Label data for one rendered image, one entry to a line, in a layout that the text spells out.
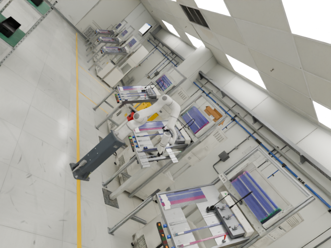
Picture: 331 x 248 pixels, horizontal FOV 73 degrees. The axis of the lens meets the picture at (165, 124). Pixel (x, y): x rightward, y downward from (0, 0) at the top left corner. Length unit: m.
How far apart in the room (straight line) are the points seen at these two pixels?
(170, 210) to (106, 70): 5.71
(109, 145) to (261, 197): 1.73
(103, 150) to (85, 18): 8.91
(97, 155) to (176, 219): 1.19
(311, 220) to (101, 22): 10.22
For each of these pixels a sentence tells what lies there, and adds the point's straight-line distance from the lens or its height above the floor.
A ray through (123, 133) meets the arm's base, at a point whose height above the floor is 0.80.
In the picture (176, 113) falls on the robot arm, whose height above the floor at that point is 1.44.
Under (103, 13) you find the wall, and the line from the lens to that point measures 11.19.
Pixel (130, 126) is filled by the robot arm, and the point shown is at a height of 0.92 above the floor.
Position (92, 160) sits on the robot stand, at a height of 0.30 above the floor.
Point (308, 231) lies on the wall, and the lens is 3.88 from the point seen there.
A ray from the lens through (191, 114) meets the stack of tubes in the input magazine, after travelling 3.48.
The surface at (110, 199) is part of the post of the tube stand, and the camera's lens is 3.17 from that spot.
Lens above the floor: 1.61
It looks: 8 degrees down
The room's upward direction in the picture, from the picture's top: 49 degrees clockwise
